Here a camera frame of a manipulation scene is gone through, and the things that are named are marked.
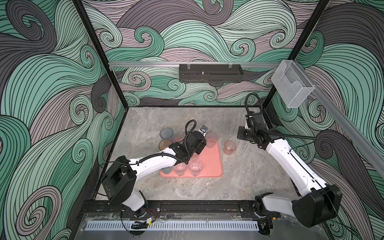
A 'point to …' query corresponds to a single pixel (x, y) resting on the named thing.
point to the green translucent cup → (167, 170)
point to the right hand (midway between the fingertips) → (239, 132)
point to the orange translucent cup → (164, 144)
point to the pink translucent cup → (229, 147)
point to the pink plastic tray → (207, 164)
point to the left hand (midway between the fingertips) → (199, 136)
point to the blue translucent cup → (166, 133)
